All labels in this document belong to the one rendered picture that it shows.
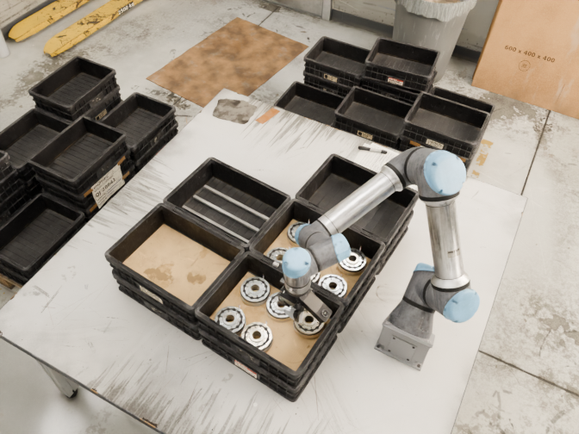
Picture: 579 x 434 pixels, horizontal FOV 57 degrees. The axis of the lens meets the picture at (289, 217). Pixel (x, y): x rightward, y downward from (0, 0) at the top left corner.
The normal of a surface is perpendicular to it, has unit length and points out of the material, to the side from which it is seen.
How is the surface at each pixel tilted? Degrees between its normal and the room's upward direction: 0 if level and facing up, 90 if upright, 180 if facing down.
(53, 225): 0
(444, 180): 49
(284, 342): 0
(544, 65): 74
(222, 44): 0
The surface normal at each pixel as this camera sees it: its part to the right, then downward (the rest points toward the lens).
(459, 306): 0.37, 0.36
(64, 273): 0.03, -0.64
